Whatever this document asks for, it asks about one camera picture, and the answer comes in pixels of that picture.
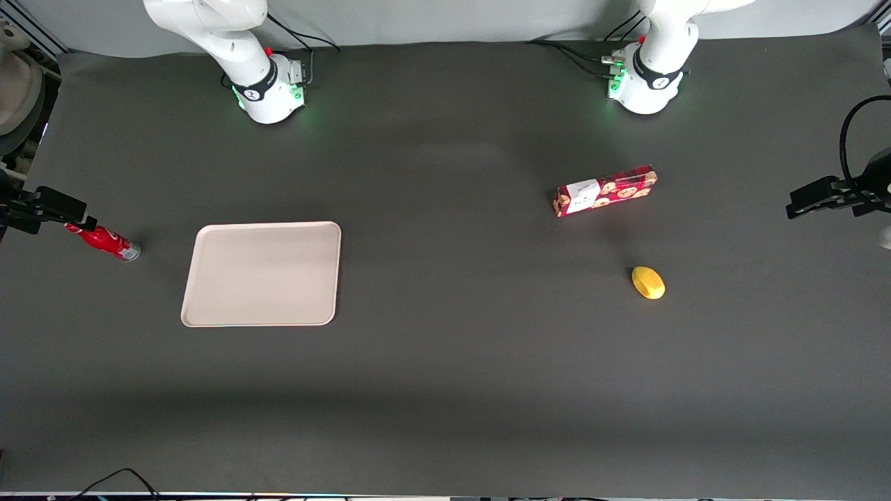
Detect red tartan cookie box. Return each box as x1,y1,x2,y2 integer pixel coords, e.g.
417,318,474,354
553,164,659,219

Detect black base cable bundle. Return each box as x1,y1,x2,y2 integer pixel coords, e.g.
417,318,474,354
526,38,624,79

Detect dark grey table cloth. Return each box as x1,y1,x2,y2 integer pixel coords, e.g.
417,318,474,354
0,24,891,499

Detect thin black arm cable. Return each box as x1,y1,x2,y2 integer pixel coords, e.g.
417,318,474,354
265,12,342,54
601,10,647,44

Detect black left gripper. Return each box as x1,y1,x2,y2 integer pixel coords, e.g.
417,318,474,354
786,148,891,221

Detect black looped camera cable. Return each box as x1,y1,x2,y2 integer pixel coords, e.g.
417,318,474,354
838,94,891,187

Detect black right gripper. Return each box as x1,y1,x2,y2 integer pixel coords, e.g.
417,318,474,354
0,167,99,243

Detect beige plastic tray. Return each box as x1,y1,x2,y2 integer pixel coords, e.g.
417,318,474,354
180,221,342,328

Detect black cable at table edge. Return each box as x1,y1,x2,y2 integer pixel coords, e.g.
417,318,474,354
68,468,162,501

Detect yellow lemon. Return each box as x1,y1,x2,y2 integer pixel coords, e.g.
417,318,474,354
631,265,666,301

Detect beige plush toy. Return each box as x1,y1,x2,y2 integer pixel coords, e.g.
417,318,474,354
0,19,47,138

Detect red coke bottle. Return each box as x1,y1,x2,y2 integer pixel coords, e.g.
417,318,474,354
64,222,142,262

